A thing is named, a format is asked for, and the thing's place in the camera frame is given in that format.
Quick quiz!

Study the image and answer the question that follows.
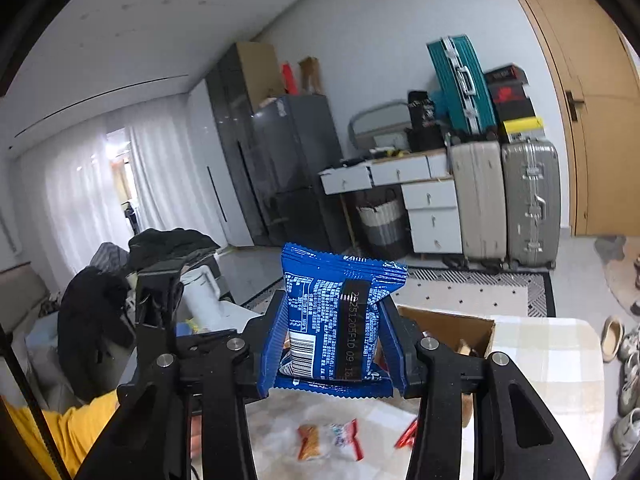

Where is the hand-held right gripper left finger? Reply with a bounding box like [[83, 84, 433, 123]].
[[74, 287, 291, 480]]

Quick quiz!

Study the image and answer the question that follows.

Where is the plain black shoe box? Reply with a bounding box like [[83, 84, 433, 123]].
[[492, 97, 536, 123]]

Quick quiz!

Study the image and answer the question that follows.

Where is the silver suitcase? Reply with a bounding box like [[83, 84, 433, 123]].
[[500, 137, 562, 271]]

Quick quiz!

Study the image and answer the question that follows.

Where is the white desk with drawers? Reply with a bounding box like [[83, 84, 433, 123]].
[[319, 149, 463, 256]]

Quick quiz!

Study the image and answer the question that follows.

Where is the beige suitcase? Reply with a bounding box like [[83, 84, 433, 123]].
[[446, 137, 508, 271]]

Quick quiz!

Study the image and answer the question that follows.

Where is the black jacket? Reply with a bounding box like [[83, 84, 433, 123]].
[[57, 266, 136, 403]]

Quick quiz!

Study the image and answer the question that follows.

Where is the red snack packet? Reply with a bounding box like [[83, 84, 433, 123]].
[[394, 419, 420, 450]]

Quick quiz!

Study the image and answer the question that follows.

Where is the wooden door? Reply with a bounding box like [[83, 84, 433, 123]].
[[495, 0, 640, 238]]

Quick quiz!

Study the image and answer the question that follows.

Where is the blue snack packet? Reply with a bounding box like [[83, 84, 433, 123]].
[[272, 242, 411, 398]]

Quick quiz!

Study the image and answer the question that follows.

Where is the teal suitcase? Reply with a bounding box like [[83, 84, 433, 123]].
[[426, 34, 498, 136]]

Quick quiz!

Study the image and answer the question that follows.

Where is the dark glass cabinet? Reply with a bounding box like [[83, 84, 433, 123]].
[[205, 42, 273, 248]]

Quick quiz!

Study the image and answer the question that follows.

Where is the red and black shoe box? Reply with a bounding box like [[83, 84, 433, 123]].
[[487, 82, 531, 106]]

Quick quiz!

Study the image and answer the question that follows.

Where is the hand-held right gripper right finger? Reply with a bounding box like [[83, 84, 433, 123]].
[[377, 297, 592, 480]]

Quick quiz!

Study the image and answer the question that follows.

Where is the brown cardboard box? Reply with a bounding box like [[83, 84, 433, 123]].
[[395, 305, 497, 428]]

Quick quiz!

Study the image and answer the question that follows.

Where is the white wardrobe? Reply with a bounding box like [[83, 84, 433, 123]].
[[187, 80, 256, 248]]

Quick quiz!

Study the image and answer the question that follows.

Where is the checked beige tablecloth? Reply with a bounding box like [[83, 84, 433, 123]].
[[190, 305, 606, 480]]

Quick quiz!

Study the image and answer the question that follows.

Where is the grey framed mirror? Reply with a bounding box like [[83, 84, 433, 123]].
[[347, 100, 416, 151]]

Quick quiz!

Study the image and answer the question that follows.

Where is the pile of shoes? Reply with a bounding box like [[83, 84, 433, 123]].
[[597, 255, 640, 461]]

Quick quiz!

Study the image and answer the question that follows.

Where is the flat black shoe box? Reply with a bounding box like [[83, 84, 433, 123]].
[[482, 63, 530, 86]]

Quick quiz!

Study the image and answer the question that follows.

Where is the small brown box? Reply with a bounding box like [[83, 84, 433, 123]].
[[298, 56, 326, 96]]

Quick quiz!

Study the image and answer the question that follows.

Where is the black cloth pile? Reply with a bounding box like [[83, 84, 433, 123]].
[[127, 227, 221, 273]]

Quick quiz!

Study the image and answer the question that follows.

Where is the grey refrigerator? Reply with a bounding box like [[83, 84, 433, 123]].
[[252, 94, 351, 248]]

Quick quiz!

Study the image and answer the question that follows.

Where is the woven laundry basket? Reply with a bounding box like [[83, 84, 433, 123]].
[[356, 197, 408, 261]]

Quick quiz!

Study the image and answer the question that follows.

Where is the person's left forearm yellow sleeve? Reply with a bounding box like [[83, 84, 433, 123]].
[[0, 389, 121, 480]]

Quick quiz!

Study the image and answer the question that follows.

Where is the dark door handle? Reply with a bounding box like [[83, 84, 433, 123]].
[[565, 90, 586, 122]]

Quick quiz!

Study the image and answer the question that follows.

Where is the white sheer curtain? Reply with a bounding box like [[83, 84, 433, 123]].
[[15, 105, 221, 261]]

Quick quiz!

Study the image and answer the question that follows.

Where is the tall cardboard box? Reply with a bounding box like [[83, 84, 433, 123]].
[[235, 41, 283, 111]]

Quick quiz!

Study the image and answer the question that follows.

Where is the orange cake packet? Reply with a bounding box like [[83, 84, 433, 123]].
[[296, 419, 362, 462]]

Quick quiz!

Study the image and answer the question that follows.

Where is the red paper bag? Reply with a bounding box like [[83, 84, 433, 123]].
[[281, 61, 301, 96]]

